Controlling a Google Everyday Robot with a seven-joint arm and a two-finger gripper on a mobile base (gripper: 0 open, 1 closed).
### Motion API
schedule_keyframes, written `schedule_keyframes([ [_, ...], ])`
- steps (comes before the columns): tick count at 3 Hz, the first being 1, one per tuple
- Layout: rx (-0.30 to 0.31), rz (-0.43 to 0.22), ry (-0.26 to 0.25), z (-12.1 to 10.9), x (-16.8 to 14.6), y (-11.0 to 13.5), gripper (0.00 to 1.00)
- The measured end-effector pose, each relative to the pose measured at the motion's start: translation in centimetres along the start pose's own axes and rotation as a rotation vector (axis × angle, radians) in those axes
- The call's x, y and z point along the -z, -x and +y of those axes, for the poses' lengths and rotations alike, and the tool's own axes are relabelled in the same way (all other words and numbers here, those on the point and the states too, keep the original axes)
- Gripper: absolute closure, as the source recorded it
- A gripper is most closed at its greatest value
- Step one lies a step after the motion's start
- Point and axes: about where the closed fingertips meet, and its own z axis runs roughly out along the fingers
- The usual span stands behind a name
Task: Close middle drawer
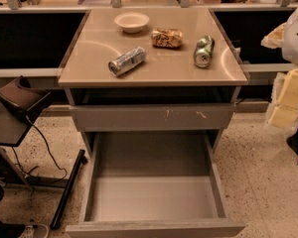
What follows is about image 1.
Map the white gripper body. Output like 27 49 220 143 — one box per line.
261 24 285 49

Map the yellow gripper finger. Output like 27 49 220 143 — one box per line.
267 68 298 128

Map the grey drawer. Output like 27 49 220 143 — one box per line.
70 104 235 132
67 131 245 238

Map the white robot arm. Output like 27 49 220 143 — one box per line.
261 7 298 128

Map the grey drawer cabinet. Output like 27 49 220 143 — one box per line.
59 7 247 150

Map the crushed green can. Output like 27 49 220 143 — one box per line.
193 35 215 68

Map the crushed brown can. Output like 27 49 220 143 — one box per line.
151 28 183 49

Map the white bowl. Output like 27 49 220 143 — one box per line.
114 12 149 34

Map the silver soda can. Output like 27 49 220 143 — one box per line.
108 47 146 77

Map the black floor bar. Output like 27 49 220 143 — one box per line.
50 150 86 230

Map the dark side stand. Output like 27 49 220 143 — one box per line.
0 76 53 189

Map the white sneaker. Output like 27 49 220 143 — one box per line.
18 224 50 238

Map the black cable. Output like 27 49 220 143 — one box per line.
11 116 69 185

